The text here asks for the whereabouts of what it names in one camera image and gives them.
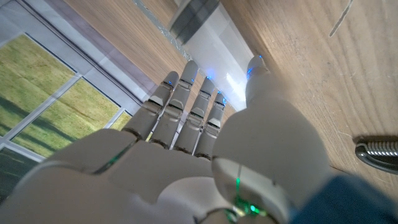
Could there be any blue wrist connector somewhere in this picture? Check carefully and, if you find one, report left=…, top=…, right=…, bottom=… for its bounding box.
left=289, top=174, right=398, bottom=224

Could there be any large clear plastic syringe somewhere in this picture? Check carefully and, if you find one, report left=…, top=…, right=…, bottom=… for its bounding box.
left=169, top=0, right=256, bottom=112

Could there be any black hand grip strengthener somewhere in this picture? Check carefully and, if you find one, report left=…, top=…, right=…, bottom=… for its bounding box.
left=354, top=135, right=398, bottom=175

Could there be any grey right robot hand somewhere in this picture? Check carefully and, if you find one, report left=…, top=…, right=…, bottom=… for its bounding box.
left=0, top=55, right=332, bottom=224

